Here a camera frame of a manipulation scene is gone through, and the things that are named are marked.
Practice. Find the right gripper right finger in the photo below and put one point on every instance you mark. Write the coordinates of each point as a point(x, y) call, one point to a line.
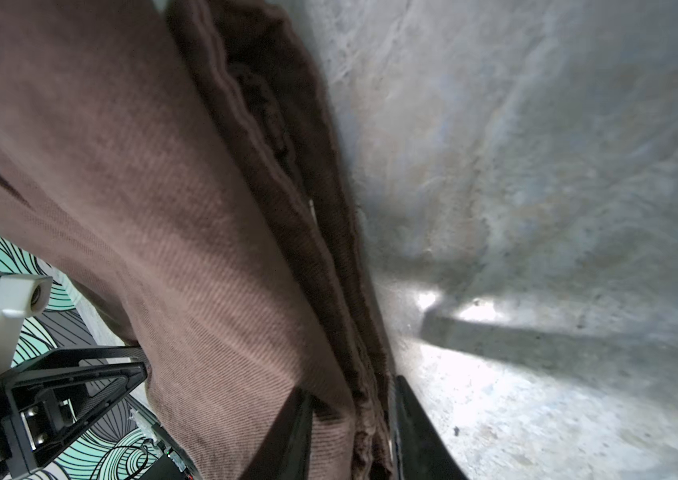
point(420, 451)

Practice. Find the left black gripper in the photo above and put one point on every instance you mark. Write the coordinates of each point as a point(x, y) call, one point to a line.
point(47, 403)

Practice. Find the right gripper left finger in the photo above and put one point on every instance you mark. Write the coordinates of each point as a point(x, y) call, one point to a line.
point(286, 449)

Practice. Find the brown trousers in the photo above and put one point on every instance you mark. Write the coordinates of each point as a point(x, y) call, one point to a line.
point(180, 167)

